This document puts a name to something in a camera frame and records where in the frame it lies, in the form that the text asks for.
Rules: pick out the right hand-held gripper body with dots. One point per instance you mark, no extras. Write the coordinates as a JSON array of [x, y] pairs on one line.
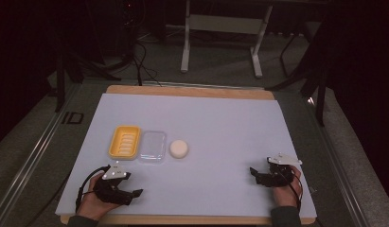
[[279, 171]]

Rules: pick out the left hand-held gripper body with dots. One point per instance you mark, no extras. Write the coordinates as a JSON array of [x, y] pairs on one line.
[[110, 190]]

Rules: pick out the person's left hand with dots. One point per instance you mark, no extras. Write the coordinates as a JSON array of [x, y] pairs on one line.
[[96, 205]]

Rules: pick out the person's right hand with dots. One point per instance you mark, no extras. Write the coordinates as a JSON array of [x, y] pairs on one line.
[[285, 194]]

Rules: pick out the yellow soap dish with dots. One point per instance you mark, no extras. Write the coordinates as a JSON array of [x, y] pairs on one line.
[[124, 142]]

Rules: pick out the clear plastic container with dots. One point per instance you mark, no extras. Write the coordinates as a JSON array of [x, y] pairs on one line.
[[152, 147]]

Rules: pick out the white round soap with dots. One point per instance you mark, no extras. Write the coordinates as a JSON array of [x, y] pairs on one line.
[[179, 148]]

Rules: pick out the white table sheet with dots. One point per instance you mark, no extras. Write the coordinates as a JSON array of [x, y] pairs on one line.
[[214, 126]]

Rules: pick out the black metal stand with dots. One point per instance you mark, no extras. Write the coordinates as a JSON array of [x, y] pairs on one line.
[[320, 91], [61, 78]]

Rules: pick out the metal floor rail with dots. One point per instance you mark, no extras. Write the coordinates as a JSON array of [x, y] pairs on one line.
[[31, 157], [337, 164]]

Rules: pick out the white metal stand frame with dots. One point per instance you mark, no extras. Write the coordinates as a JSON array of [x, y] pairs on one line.
[[223, 24]]

